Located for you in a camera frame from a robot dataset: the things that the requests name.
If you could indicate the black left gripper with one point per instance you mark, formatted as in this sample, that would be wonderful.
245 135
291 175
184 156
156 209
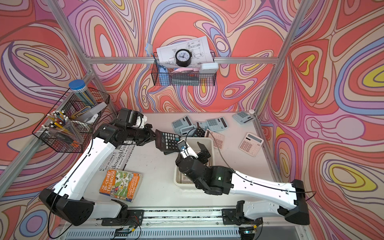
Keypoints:
149 136

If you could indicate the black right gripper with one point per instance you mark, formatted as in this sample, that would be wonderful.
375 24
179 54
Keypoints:
204 154

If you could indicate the cream plastic storage box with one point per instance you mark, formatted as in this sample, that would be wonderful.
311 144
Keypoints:
193 142

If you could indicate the black calculator face up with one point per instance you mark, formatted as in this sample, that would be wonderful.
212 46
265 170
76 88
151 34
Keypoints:
167 142

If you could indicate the pink calculator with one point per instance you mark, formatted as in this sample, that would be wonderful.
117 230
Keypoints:
251 144
182 179

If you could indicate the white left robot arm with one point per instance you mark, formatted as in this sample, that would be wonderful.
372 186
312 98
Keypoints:
66 198

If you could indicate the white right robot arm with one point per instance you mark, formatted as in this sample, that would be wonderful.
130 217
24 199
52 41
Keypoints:
273 199

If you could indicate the black calculator under pile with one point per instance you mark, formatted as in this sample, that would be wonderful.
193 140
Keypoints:
199 133

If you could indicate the small blue calculator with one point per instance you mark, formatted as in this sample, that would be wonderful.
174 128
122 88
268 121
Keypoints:
187 130

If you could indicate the blue calculator back left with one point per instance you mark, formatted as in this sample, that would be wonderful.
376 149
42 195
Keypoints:
181 123

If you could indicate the blue calculator back middle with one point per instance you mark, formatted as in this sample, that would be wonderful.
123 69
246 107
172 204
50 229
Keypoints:
217 124

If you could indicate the blue calculator far corner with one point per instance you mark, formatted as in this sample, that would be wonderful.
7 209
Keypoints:
243 117

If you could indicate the white box in basket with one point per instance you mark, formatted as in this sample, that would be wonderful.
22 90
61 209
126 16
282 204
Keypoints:
209 68

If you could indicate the newspaper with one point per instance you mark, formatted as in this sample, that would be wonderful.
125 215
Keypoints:
118 159

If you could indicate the colourful children's book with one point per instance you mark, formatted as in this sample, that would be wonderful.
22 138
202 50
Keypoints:
121 185

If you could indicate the grey stapler in basket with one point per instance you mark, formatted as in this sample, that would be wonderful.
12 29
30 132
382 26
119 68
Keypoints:
89 116

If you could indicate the blue lid pencil jar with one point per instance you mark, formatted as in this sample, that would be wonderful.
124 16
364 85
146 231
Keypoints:
82 92

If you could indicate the clear cup of pencils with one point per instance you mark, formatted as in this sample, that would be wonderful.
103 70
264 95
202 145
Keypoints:
61 127

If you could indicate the black round clock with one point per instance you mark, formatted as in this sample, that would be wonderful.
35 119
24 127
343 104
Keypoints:
183 58

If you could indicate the white paper drawing sheet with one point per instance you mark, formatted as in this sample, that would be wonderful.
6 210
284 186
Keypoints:
192 54

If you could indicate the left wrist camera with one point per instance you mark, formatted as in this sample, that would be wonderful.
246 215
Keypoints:
130 119

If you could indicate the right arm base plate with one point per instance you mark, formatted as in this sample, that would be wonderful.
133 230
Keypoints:
231 217

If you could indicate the black wire basket back wall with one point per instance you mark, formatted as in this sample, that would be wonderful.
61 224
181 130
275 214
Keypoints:
163 76

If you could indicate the black wire basket wall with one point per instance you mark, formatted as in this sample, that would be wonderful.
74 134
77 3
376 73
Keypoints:
72 107
163 76

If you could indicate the black wire basket left wall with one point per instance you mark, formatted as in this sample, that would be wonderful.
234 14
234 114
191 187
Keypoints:
72 107

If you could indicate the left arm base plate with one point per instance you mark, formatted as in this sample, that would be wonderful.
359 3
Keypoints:
127 218

